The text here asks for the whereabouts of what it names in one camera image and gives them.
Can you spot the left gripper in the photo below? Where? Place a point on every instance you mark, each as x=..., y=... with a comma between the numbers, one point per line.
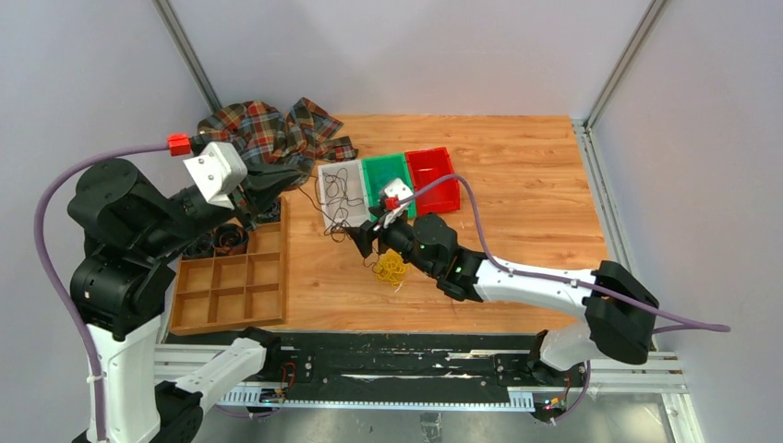
x=265, y=182

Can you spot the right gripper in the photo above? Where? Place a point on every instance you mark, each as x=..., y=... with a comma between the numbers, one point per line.
x=363, y=237

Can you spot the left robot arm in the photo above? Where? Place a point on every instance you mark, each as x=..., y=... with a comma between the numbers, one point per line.
x=132, y=235

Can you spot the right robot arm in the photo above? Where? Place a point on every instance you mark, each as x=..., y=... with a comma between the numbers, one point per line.
x=612, y=308

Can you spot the white plastic bin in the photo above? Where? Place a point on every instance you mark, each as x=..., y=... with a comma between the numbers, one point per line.
x=342, y=195

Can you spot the plaid cloth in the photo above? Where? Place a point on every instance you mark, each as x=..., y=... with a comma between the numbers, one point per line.
x=263, y=134

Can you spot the green plastic bin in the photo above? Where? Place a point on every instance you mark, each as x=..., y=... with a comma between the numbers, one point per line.
x=379, y=171

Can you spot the red plastic bin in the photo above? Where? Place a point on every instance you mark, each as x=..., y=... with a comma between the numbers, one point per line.
x=425, y=167

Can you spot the wooden divided tray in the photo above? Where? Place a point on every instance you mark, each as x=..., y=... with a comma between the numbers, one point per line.
x=220, y=293

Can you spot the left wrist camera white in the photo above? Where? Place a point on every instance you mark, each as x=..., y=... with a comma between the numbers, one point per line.
x=217, y=172

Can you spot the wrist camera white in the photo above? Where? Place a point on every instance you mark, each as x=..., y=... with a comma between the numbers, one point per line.
x=217, y=172
x=394, y=199

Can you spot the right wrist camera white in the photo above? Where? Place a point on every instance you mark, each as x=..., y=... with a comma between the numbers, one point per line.
x=394, y=199

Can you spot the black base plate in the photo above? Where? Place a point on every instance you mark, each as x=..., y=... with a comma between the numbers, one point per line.
x=408, y=368

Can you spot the aluminium front rail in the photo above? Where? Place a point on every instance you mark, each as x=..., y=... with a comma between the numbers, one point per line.
x=661, y=376

